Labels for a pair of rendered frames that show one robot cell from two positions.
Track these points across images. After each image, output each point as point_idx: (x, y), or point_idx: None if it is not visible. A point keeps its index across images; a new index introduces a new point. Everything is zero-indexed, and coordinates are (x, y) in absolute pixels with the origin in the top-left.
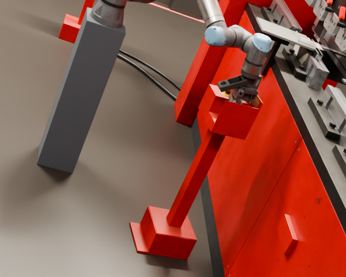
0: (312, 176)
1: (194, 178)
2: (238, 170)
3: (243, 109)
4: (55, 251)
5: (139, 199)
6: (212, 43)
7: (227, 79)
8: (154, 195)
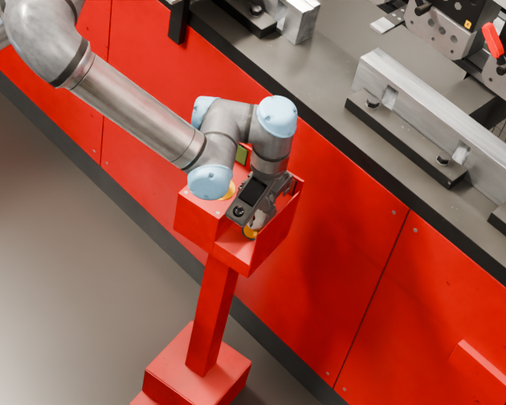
0: (492, 291)
1: (219, 316)
2: None
3: (281, 215)
4: None
5: (91, 337)
6: (218, 198)
7: (238, 198)
8: (96, 304)
